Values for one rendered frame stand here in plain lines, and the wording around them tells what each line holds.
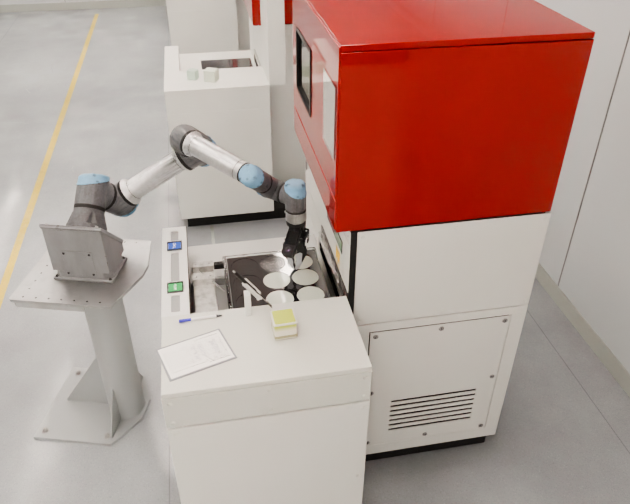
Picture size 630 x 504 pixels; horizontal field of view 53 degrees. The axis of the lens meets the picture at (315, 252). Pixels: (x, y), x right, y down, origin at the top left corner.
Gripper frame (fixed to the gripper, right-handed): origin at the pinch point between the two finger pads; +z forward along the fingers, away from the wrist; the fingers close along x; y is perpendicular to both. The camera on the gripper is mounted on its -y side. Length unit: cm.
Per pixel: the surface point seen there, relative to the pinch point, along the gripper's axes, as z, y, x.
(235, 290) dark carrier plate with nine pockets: 1.3, -17.6, 17.0
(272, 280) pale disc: 1.3, -8.1, 6.2
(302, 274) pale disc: 1.3, -1.4, -3.4
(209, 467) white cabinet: 30, -71, 6
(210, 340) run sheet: -6, -51, 11
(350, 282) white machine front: -10.8, -16.5, -25.0
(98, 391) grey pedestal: 82, -13, 93
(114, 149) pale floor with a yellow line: 91, 234, 232
